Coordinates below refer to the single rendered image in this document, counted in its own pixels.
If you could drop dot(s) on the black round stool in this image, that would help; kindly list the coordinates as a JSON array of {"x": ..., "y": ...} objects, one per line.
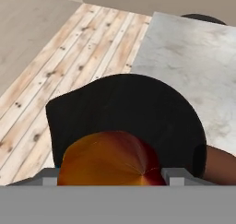
[
  {"x": 204, "y": 18},
  {"x": 123, "y": 108}
]

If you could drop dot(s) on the brown rounded object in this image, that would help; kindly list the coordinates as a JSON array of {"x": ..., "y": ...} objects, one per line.
[{"x": 221, "y": 167}]

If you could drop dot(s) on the orange red peach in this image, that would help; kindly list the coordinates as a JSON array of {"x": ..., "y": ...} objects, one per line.
[{"x": 107, "y": 160}]

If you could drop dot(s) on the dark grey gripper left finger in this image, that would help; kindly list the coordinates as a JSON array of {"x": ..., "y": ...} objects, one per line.
[{"x": 49, "y": 178}]

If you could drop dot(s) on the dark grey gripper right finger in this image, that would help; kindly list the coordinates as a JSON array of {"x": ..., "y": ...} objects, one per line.
[{"x": 176, "y": 178}]

